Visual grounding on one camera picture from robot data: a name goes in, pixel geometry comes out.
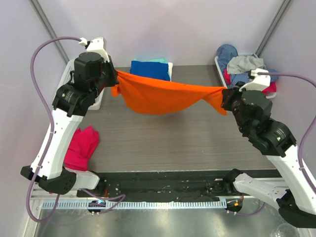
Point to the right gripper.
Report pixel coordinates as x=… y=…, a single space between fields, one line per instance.
x=227 y=99

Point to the aluminium rail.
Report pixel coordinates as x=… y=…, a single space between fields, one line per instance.
x=38 y=193

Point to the right corner metal post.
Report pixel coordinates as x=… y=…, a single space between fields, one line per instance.
x=276 y=20

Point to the white plastic bin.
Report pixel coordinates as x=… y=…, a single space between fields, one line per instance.
x=270 y=95

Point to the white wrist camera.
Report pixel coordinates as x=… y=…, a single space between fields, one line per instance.
x=97 y=45
x=260 y=80

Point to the orange t-shirt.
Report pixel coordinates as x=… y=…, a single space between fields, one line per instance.
x=158 y=97

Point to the left corner metal post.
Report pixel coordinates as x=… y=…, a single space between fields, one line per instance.
x=48 y=27

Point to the folded teal t-shirt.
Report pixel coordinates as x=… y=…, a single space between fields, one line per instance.
x=159 y=60

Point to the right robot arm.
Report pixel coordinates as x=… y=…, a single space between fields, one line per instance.
x=252 y=111

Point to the pink t-shirt in bin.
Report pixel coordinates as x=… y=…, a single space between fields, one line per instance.
x=232 y=79

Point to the corner metal post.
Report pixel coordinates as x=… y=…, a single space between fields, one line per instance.
x=276 y=20
x=48 y=27

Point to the folded white t-shirt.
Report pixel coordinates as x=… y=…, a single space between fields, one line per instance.
x=170 y=67

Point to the pink cloth on table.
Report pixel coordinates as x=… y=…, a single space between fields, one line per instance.
x=81 y=148

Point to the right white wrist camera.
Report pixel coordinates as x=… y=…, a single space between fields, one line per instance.
x=260 y=80

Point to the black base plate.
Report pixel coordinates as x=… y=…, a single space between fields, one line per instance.
x=165 y=186

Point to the white perforated plastic basket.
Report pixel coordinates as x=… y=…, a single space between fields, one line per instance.
x=65 y=78

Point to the blue checkered shirt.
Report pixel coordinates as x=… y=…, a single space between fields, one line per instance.
x=226 y=52

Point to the grey t-shirt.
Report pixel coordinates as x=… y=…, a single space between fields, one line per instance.
x=242 y=64

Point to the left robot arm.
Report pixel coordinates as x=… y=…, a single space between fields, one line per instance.
x=91 y=74

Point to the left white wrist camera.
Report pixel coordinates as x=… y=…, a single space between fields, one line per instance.
x=97 y=45

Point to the folded blue t-shirt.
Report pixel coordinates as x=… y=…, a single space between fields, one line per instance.
x=154 y=70

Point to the white slotted cable duct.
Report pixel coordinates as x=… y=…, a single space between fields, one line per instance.
x=94 y=205

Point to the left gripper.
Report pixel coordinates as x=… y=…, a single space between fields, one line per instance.
x=111 y=74

